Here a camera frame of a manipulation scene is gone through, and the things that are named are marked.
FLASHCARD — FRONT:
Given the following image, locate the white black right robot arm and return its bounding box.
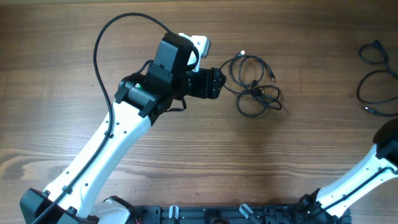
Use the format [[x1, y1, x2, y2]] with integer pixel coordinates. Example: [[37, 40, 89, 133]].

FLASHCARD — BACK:
[[296, 118, 397, 223]]

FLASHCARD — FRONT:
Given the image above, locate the thick black HDMI cable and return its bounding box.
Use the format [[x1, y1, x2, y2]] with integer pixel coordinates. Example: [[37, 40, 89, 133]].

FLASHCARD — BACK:
[[356, 39, 398, 118]]

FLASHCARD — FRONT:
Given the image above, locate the thin black USB cable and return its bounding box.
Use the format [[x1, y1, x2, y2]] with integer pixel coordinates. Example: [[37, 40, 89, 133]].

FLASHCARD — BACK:
[[219, 49, 283, 118]]

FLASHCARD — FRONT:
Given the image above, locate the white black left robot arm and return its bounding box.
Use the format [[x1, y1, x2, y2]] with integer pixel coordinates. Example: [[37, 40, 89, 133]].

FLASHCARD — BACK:
[[20, 33, 226, 223]]

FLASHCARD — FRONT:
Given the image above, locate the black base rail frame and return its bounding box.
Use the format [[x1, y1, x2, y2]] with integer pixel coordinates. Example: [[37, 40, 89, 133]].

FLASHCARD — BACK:
[[127, 204, 352, 224]]

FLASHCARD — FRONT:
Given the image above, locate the black left camera cable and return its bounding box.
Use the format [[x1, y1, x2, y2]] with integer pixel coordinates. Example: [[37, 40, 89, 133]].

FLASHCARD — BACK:
[[29, 12, 200, 224]]

